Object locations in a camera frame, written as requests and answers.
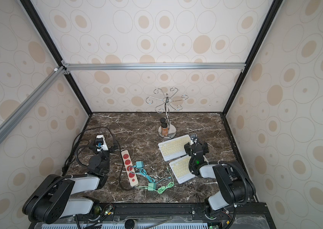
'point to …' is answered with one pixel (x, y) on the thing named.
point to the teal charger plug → (139, 164)
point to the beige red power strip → (129, 168)
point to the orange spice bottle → (165, 129)
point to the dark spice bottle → (162, 120)
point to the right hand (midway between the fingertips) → (203, 142)
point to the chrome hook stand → (167, 101)
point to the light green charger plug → (151, 186)
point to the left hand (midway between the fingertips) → (109, 134)
